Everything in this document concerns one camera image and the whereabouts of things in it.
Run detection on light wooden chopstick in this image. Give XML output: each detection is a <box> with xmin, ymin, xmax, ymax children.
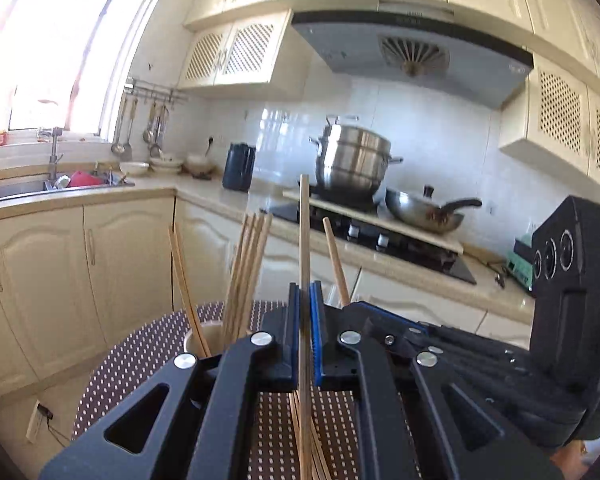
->
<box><xmin>296</xmin><ymin>173</ymin><xmax>314</xmax><ymax>480</ymax></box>

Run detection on cream lower kitchen cabinets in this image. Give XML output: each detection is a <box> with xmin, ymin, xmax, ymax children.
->
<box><xmin>0</xmin><ymin>197</ymin><xmax>533</xmax><ymax>398</ymax></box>

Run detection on cream kitchen cabinets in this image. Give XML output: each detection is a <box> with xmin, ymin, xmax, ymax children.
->
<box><xmin>178</xmin><ymin>0</ymin><xmax>600</xmax><ymax>188</ymax></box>
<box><xmin>0</xmin><ymin>197</ymin><xmax>533</xmax><ymax>398</ymax></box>

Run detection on steel kitchen faucet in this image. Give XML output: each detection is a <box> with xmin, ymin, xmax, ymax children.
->
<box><xmin>36</xmin><ymin>127</ymin><xmax>64</xmax><ymax>184</ymax></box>

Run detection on cream upper kitchen cabinets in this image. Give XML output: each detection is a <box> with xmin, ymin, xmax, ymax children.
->
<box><xmin>178</xmin><ymin>0</ymin><xmax>600</xmax><ymax>188</ymax></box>

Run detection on kitchen window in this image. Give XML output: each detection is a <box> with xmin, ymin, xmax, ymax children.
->
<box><xmin>0</xmin><ymin>0</ymin><xmax>150</xmax><ymax>142</ymax></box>

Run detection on chopstick in cup right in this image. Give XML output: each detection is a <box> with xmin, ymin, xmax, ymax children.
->
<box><xmin>323</xmin><ymin>217</ymin><xmax>350</xmax><ymax>307</ymax></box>

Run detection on chopstick in cup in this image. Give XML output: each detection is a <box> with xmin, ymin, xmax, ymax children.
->
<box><xmin>169</xmin><ymin>222</ymin><xmax>209</xmax><ymax>354</ymax></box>
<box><xmin>323</xmin><ymin>217</ymin><xmax>350</xmax><ymax>307</ymax></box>

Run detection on black gas stove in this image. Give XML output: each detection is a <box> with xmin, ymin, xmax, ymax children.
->
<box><xmin>262</xmin><ymin>194</ymin><xmax>478</xmax><ymax>286</ymax></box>

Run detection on brown polka dot tablecloth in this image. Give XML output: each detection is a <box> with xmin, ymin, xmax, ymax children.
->
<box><xmin>71</xmin><ymin>300</ymin><xmax>382</xmax><ymax>480</ymax></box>

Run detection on pile of wooden chopsticks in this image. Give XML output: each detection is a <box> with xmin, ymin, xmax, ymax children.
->
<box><xmin>289</xmin><ymin>392</ymin><xmax>332</xmax><ymax>480</ymax></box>

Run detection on wooden board under pots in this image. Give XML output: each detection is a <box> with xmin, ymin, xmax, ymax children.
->
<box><xmin>309</xmin><ymin>196</ymin><xmax>464</xmax><ymax>255</ymax></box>

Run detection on green box on counter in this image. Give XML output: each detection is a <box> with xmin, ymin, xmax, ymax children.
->
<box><xmin>506</xmin><ymin>233</ymin><xmax>533</xmax><ymax>294</ymax></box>

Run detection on bundle of chopsticks in cup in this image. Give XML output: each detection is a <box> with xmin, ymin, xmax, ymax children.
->
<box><xmin>223</xmin><ymin>212</ymin><xmax>272</xmax><ymax>348</ymax></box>

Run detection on stainless steel steamer pot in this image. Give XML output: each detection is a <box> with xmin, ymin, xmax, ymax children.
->
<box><xmin>310</xmin><ymin>114</ymin><xmax>404</xmax><ymax>200</ymax></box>

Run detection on dark blue electric kettle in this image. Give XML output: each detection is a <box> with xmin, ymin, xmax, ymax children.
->
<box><xmin>222</xmin><ymin>143</ymin><xmax>257</xmax><ymax>193</ymax></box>

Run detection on chopstick in cup left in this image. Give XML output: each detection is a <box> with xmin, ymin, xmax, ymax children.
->
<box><xmin>169</xmin><ymin>222</ymin><xmax>209</xmax><ymax>354</ymax></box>

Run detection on white bowl on counter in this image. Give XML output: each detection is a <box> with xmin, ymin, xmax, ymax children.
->
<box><xmin>119</xmin><ymin>162</ymin><xmax>150</xmax><ymax>177</ymax></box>

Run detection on grey range hood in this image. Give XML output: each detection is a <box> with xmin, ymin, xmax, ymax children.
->
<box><xmin>291</xmin><ymin>10</ymin><xmax>534</xmax><ymax>110</ymax></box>

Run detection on steel sink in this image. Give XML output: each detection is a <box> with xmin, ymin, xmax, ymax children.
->
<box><xmin>0</xmin><ymin>171</ymin><xmax>134</xmax><ymax>202</ymax></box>

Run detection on steel wok black handle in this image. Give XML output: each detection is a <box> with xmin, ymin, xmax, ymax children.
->
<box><xmin>385</xmin><ymin>186</ymin><xmax>482</xmax><ymax>234</ymax></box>

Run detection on utensil hanging rail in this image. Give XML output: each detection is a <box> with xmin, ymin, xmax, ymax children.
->
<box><xmin>123</xmin><ymin>77</ymin><xmax>188</xmax><ymax>105</ymax></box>

